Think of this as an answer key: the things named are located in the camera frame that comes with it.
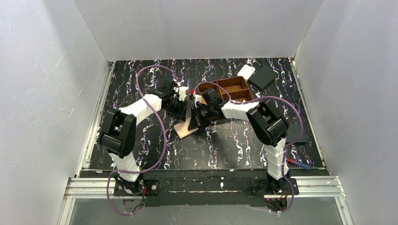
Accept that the brown woven divided basket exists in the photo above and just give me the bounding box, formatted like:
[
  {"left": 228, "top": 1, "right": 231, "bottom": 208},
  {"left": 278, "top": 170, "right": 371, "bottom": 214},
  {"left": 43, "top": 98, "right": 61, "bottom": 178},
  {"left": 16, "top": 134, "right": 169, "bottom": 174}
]
[{"left": 197, "top": 76, "right": 254, "bottom": 102}]

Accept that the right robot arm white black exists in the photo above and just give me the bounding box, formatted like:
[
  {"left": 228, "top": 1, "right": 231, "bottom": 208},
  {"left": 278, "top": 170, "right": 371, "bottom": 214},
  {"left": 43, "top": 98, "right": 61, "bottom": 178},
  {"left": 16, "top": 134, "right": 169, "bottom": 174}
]
[{"left": 189, "top": 88, "right": 290, "bottom": 181}]

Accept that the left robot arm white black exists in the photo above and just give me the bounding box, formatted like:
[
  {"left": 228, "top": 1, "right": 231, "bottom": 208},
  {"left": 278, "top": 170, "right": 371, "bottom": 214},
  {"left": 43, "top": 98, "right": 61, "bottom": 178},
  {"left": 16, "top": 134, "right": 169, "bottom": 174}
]
[{"left": 99, "top": 80, "right": 189, "bottom": 182}]

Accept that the white small box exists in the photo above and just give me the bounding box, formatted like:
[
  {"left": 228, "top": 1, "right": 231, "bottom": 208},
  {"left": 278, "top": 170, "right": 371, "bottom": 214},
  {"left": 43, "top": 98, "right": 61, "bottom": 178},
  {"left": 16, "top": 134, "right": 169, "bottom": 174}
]
[{"left": 237, "top": 65, "right": 255, "bottom": 81}]

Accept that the black flat box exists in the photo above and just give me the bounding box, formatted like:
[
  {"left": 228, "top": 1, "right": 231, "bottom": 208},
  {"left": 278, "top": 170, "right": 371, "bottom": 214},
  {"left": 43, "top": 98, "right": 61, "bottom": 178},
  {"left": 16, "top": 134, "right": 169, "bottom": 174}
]
[{"left": 247, "top": 66, "right": 278, "bottom": 90}]

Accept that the black pad on table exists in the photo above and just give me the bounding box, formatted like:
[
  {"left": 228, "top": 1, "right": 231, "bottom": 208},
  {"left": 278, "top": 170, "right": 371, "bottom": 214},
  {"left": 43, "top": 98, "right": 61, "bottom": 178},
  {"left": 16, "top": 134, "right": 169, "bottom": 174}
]
[{"left": 285, "top": 124, "right": 308, "bottom": 144}]

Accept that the red blue screwdriver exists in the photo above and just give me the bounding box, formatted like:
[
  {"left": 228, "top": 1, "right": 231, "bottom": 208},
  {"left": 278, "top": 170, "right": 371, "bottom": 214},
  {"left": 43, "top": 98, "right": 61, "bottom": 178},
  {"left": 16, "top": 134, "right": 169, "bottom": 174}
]
[{"left": 286, "top": 158, "right": 311, "bottom": 170}]

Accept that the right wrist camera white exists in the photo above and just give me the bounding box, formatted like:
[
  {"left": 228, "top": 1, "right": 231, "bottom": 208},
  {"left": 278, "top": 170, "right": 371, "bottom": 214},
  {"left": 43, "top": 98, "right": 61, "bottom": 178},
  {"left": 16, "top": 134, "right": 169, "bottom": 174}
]
[{"left": 189, "top": 90, "right": 202, "bottom": 107}]

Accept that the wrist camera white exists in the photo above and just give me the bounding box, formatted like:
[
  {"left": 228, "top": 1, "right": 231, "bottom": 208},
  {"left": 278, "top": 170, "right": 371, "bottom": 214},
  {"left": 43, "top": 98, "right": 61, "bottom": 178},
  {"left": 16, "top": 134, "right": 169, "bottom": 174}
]
[
  {"left": 176, "top": 86, "right": 190, "bottom": 101},
  {"left": 189, "top": 90, "right": 202, "bottom": 107}
]

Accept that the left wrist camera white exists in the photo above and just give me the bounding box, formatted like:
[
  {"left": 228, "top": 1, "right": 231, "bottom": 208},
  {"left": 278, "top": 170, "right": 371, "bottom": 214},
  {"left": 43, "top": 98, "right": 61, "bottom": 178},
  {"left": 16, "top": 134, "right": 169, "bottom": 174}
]
[{"left": 176, "top": 86, "right": 190, "bottom": 101}]

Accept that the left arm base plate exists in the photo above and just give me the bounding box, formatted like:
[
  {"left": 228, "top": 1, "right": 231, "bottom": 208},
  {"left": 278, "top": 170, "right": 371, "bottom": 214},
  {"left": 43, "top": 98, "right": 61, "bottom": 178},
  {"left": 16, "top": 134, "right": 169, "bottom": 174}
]
[{"left": 113, "top": 179, "right": 160, "bottom": 196}]

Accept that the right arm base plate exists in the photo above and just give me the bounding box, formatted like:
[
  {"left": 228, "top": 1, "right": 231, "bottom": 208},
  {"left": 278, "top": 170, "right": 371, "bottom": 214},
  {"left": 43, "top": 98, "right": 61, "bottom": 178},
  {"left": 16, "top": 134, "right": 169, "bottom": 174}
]
[{"left": 246, "top": 178, "right": 299, "bottom": 196}]

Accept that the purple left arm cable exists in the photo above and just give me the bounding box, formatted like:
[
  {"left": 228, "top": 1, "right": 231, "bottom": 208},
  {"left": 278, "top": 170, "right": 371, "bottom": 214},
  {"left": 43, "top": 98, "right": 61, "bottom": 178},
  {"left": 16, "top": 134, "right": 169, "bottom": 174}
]
[{"left": 107, "top": 65, "right": 179, "bottom": 217}]

